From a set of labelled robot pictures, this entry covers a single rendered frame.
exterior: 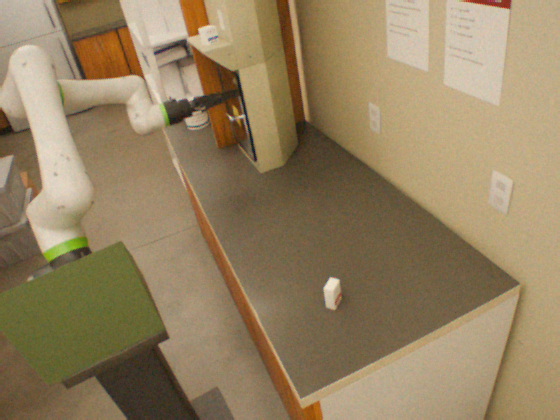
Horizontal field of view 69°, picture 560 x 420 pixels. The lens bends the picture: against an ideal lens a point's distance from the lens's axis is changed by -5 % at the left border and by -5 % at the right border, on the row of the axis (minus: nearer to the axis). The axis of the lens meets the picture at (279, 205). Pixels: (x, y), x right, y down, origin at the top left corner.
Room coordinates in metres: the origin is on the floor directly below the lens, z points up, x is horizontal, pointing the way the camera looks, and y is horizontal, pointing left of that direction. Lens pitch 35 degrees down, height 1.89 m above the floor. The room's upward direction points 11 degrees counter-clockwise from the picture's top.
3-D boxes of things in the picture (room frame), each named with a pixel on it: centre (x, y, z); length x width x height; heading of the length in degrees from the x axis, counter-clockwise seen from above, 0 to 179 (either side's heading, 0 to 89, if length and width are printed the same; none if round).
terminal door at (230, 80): (1.78, 0.11, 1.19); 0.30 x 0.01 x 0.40; 16
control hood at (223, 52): (1.77, 0.15, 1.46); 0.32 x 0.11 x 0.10; 17
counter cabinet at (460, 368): (1.63, -0.01, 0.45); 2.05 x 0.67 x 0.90; 17
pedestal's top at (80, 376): (0.93, 0.61, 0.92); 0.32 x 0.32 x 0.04; 23
